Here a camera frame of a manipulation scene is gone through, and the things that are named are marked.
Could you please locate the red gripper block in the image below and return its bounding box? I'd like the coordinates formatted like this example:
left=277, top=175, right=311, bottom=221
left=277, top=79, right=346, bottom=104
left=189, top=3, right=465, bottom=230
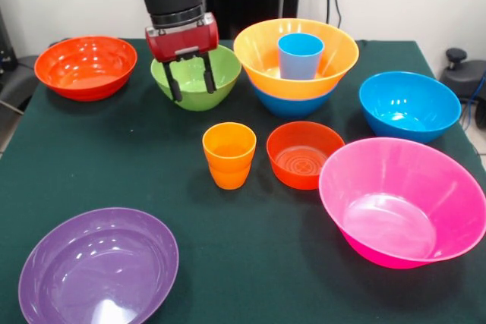
left=145, top=12, right=220, bottom=102

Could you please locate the green bowl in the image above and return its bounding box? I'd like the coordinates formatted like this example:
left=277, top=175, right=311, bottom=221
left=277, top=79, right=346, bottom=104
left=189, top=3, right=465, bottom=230
left=150, top=43, right=242, bottom=112

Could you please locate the large orange bowl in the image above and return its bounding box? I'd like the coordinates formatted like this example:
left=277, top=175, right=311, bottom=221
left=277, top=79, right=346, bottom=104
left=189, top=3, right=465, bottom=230
left=232, top=17, right=360, bottom=101

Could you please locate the orange cup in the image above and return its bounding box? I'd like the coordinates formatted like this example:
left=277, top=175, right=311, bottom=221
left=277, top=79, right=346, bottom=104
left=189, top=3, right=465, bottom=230
left=202, top=121, right=257, bottom=173
left=208, top=162, right=251, bottom=190

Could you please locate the blue cone-shaped bowl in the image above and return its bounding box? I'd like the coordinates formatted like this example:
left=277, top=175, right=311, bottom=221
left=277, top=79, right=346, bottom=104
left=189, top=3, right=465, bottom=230
left=252, top=83, right=337, bottom=119

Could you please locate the large red-orange bowl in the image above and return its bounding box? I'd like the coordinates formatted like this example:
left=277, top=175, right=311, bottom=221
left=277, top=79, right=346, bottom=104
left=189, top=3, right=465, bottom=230
left=33, top=35, right=138, bottom=102

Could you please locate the blue cup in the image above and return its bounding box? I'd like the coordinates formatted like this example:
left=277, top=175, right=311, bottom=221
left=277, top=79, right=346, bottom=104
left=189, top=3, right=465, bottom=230
left=277, top=33, right=326, bottom=80

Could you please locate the dark green table cloth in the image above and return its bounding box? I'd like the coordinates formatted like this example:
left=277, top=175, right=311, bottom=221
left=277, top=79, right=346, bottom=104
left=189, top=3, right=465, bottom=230
left=0, top=38, right=486, bottom=324

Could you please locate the small red bowl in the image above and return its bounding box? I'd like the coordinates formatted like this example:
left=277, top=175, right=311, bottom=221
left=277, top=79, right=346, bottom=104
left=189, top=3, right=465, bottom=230
left=266, top=121, right=346, bottom=190

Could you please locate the black equipment box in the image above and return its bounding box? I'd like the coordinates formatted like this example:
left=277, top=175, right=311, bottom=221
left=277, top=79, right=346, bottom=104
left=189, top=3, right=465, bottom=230
left=0, top=11, right=17, bottom=73

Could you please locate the purple bowl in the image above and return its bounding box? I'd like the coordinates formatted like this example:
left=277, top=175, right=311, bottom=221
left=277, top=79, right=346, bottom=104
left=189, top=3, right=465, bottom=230
left=17, top=207, right=180, bottom=324

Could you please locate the blue round bowl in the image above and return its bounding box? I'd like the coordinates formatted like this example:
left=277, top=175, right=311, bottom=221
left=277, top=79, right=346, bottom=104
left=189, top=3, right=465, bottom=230
left=358, top=71, right=462, bottom=144

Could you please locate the pink bowl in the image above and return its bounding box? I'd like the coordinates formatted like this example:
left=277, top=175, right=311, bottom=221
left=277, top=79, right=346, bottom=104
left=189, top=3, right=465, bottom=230
left=317, top=137, right=486, bottom=269

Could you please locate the black pedestal foot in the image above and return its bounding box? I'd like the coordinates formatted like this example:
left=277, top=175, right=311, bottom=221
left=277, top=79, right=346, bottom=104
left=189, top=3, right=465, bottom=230
left=439, top=48, right=486, bottom=104
left=0, top=54, right=43, bottom=120

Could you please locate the blue cable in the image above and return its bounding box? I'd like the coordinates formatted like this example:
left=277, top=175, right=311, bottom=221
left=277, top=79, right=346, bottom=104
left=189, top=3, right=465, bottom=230
left=460, top=72, right=486, bottom=130

